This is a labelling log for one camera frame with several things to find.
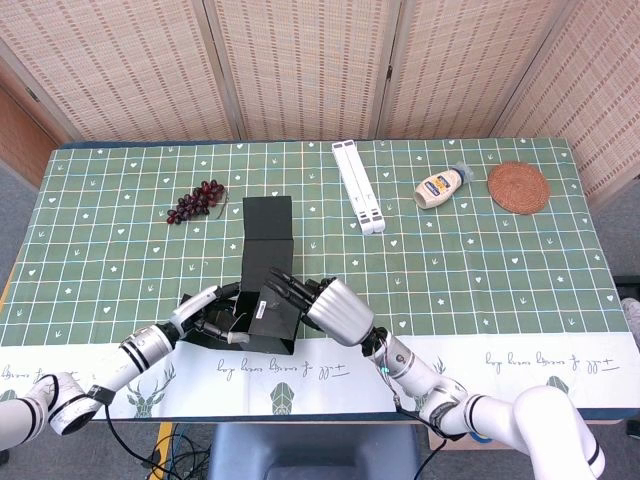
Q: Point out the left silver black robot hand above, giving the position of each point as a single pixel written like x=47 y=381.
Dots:
x=192 y=305

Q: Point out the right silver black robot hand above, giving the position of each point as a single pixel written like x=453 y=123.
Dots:
x=340 y=310

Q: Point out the black cardboard box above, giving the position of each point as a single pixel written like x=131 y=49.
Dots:
x=267 y=225

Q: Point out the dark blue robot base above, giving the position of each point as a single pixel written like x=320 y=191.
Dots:
x=315 y=455

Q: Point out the dark red grape bunch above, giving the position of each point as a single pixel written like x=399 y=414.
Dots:
x=195 y=202

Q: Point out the green grid tablecloth with deer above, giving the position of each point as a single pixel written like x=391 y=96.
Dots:
x=100 y=250

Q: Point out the white folding laptop stand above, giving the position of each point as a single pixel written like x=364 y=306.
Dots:
x=360 y=190

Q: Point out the mayonnaise squeeze bottle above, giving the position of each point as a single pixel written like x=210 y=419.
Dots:
x=440 y=187

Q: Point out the round brown woven coaster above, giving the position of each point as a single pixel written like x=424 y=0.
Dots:
x=519 y=188

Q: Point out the brown wooden door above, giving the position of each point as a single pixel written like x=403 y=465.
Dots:
x=20 y=140

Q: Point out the woven bamboo folding screen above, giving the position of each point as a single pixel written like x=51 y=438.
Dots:
x=300 y=60

